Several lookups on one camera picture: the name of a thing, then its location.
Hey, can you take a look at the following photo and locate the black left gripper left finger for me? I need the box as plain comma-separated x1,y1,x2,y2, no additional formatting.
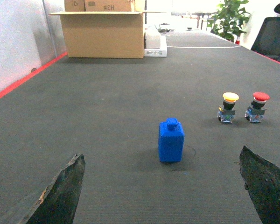
20,154,85,224

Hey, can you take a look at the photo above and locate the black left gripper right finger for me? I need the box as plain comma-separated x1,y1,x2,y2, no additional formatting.
239,146,280,224

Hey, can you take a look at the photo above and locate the blue block part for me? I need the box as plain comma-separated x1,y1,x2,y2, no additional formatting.
158,118,185,162

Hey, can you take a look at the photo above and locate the red mushroom push button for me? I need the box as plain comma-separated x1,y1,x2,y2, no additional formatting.
245,92,270,123

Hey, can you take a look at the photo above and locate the yellow mushroom push button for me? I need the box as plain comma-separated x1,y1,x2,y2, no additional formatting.
217,92,239,123

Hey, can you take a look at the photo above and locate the black office chair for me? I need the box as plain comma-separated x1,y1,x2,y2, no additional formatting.
251,3,280,60

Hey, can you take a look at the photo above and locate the green potted plant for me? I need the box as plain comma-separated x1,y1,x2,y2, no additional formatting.
207,0,251,43

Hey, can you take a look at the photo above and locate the large open cardboard box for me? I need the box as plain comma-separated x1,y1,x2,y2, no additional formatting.
49,11,167,59

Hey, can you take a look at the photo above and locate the flat white box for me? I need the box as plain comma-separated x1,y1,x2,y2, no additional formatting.
144,36,168,57

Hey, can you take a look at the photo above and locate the small white box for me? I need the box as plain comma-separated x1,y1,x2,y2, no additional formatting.
145,29,161,49

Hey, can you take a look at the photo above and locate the upper cardboard box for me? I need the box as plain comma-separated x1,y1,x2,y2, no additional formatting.
64,0,146,12

